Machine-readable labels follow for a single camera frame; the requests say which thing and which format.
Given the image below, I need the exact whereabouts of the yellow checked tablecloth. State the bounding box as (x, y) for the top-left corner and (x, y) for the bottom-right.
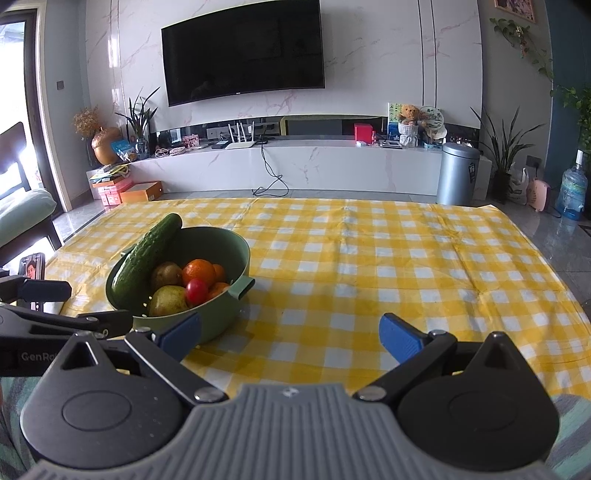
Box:
(44, 198), (591, 402)

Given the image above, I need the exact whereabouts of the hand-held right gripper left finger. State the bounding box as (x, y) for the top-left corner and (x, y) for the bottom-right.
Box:
(58, 310), (229, 406)

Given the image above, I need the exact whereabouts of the black power cable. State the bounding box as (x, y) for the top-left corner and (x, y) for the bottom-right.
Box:
(252, 141), (289, 197)

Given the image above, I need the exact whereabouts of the black wall television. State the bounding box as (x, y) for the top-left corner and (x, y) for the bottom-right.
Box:
(161, 0), (325, 108)

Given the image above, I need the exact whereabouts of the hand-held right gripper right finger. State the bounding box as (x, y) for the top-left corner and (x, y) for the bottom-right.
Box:
(353, 312), (528, 403)

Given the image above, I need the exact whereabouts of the blue snack bag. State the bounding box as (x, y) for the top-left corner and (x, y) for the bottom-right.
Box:
(111, 139), (138, 163)

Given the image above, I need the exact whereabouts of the red cherry tomato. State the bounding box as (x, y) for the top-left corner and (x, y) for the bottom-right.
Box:
(185, 278), (209, 305)

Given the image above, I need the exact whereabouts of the dried flower bunch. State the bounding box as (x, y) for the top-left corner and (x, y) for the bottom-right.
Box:
(73, 106), (100, 138)

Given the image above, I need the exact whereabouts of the golden gourd vase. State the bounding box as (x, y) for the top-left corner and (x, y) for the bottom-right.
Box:
(91, 127), (123, 166)

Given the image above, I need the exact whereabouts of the round paper fan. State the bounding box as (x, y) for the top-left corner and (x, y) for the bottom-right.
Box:
(418, 107), (448, 130)

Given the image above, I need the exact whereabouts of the silver trash can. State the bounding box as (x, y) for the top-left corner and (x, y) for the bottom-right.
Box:
(436, 142), (481, 206)

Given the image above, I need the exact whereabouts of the yellow framed dark board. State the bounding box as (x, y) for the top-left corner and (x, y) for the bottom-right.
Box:
(280, 114), (345, 137)

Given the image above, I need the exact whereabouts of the green plant in glass vase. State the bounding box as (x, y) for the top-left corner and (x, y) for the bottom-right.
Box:
(115, 87), (161, 160)

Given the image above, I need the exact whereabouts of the green cucumber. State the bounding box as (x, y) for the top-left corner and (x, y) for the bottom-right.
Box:
(112, 213), (184, 311)

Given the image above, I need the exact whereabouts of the green colander bowl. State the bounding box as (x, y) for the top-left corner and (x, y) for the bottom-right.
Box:
(105, 226), (256, 344)

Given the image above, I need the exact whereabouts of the tall-leaved potted plant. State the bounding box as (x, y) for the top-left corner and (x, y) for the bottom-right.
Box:
(471, 106), (548, 204)

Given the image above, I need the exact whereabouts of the white marble television cabinet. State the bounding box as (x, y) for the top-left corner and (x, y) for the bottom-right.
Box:
(126, 138), (492, 200)

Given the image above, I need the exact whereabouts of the teal striped clothing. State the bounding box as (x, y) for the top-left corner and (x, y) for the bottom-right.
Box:
(0, 376), (591, 480)

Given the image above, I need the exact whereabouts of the leafy green climbing plant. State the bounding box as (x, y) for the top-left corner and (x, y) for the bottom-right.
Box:
(551, 85), (591, 153)

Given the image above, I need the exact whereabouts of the blue water jug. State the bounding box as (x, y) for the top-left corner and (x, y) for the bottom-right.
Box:
(555, 150), (589, 221)

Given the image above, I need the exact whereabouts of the dark chair with green cushion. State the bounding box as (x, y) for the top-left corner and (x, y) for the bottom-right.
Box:
(0, 122), (63, 266)

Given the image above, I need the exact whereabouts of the blue-green standing picture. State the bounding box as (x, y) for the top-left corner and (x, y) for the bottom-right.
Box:
(388, 102), (407, 139)

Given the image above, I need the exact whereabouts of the large yellow-green pear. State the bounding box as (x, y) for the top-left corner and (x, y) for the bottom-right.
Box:
(148, 285), (190, 318)

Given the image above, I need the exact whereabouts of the framed wall picture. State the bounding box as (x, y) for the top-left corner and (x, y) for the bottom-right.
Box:
(494, 0), (536, 24)

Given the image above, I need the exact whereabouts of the hanging vine plant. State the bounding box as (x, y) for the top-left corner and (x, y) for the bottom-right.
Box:
(489, 17), (555, 81)

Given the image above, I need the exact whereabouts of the white plastic bag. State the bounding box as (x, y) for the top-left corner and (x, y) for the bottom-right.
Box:
(508, 167), (529, 205)

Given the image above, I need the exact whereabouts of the white router with antennas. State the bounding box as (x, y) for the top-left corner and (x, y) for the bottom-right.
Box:
(225, 121), (256, 150)

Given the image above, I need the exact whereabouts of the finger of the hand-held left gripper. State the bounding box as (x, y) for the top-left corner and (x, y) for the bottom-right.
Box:
(0, 275), (72, 304)
(0, 305), (134, 341)

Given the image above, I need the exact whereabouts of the white knitted basket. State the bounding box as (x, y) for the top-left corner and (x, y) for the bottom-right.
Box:
(398, 122), (420, 148)

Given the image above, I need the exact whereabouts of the black smartphone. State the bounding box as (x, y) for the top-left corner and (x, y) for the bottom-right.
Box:
(18, 252), (46, 311)

